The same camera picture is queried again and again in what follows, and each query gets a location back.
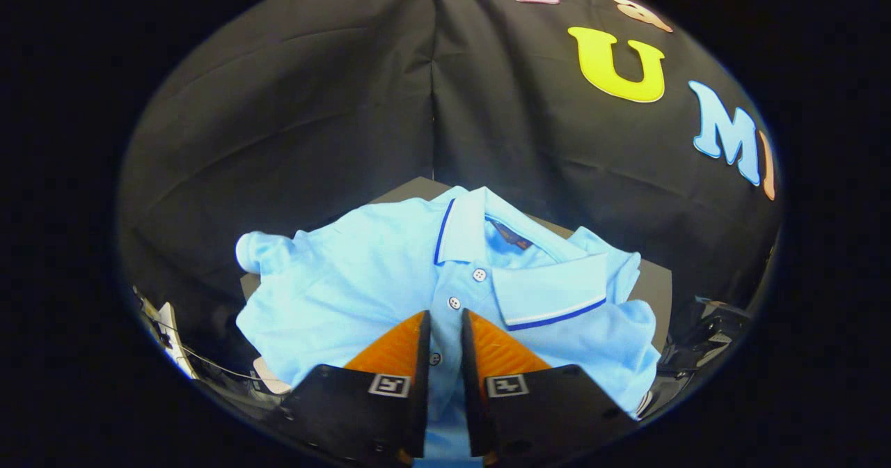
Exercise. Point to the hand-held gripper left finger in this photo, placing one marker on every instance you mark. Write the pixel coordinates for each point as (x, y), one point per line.
(422, 384)

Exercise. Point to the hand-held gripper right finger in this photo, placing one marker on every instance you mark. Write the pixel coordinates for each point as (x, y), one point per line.
(470, 398)

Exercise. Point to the light blue polo shirt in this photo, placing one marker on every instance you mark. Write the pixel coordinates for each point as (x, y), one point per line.
(362, 280)

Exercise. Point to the dark glass washing machine lid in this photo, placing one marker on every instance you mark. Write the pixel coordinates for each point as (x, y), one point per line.
(713, 332)

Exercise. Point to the white plastic device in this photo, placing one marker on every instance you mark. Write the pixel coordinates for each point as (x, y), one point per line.
(170, 329)

